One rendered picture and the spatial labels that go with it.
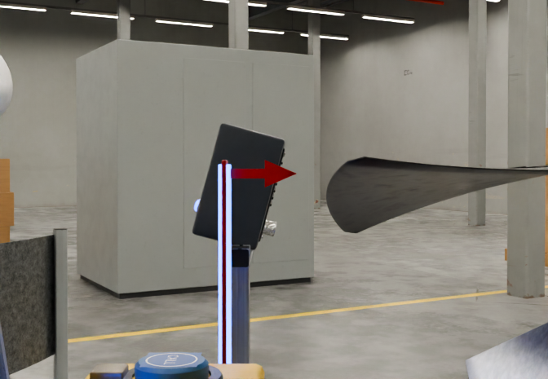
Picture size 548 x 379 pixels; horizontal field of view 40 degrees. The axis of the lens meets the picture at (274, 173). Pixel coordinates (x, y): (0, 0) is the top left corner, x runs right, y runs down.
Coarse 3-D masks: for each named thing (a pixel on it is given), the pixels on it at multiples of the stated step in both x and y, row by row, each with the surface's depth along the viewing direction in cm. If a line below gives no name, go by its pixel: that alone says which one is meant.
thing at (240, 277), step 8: (232, 248) 118; (240, 248) 118; (248, 248) 118; (232, 272) 118; (240, 272) 119; (248, 272) 118; (232, 280) 118; (240, 280) 119; (248, 280) 118; (232, 288) 118; (240, 288) 119; (248, 288) 118; (232, 296) 118; (240, 296) 119; (248, 296) 118; (232, 304) 118; (240, 304) 119; (248, 304) 118; (232, 312) 118; (240, 312) 119; (248, 312) 118; (232, 320) 118; (240, 320) 119; (248, 320) 118; (232, 328) 118; (240, 328) 119; (248, 328) 118; (232, 336) 118; (240, 336) 119; (248, 336) 118; (232, 344) 118; (240, 344) 119; (248, 344) 118; (232, 352) 118; (240, 352) 119; (248, 352) 118; (232, 360) 118; (240, 360) 119; (248, 360) 118
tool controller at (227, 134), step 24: (216, 144) 123; (240, 144) 123; (264, 144) 123; (216, 168) 123; (240, 168) 123; (264, 168) 123; (216, 192) 123; (240, 192) 123; (264, 192) 123; (216, 216) 123; (240, 216) 123; (264, 216) 123; (240, 240) 123
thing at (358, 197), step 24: (360, 168) 58; (384, 168) 58; (408, 168) 58; (432, 168) 58; (456, 168) 58; (480, 168) 58; (504, 168) 60; (528, 168) 60; (336, 192) 66; (360, 192) 66; (384, 192) 67; (408, 192) 68; (432, 192) 70; (456, 192) 72; (336, 216) 72; (360, 216) 74; (384, 216) 75
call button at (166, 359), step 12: (144, 360) 41; (156, 360) 41; (168, 360) 41; (180, 360) 41; (192, 360) 41; (204, 360) 41; (144, 372) 39; (156, 372) 39; (168, 372) 39; (180, 372) 39; (192, 372) 40; (204, 372) 40
